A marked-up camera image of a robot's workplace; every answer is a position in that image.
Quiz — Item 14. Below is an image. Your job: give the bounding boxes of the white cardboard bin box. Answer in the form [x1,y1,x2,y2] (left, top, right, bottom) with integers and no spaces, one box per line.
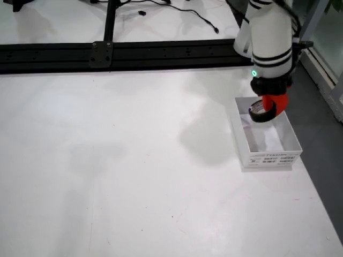
[228,96,304,172]

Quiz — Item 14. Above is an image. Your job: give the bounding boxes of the black upright profile post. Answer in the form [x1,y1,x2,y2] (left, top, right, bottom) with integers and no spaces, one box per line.
[103,0,121,43]

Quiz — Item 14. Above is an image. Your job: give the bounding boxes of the thin black loose cable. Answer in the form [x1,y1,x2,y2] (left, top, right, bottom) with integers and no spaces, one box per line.
[117,0,221,35]

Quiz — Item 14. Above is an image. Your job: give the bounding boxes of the grey metal frame post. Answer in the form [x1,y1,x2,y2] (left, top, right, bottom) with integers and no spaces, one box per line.
[299,0,329,52]

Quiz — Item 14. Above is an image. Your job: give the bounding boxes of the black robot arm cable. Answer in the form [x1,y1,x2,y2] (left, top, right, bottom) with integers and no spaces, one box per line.
[275,0,303,43]

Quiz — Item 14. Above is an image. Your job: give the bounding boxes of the glass partition with rail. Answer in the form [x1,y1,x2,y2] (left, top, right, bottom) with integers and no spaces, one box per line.
[299,0,343,122]

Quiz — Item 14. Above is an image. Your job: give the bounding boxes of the green plant leaves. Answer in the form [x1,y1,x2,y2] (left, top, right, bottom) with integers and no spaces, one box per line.
[324,0,343,14]

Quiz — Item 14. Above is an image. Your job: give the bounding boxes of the white six-joint robot arm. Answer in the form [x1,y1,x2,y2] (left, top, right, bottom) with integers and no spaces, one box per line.
[232,0,302,81]

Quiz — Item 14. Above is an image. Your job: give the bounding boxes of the black joint plate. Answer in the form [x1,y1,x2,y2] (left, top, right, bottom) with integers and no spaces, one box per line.
[88,41,115,69]

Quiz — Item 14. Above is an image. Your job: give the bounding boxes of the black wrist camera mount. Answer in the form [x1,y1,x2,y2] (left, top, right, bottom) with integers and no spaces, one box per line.
[291,37,315,79]

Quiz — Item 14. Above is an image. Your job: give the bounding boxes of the black aluminium profile rail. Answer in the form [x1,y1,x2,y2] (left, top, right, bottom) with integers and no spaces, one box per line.
[0,38,254,76]

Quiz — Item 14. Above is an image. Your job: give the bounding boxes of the black tape roll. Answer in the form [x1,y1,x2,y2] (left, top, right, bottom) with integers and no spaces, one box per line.
[248,99,278,124]

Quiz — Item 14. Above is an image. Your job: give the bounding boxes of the black stand foot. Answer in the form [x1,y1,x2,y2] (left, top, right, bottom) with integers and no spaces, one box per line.
[11,0,36,13]

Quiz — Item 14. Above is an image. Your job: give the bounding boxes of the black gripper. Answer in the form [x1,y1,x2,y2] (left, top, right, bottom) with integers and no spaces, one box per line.
[250,72,294,118]

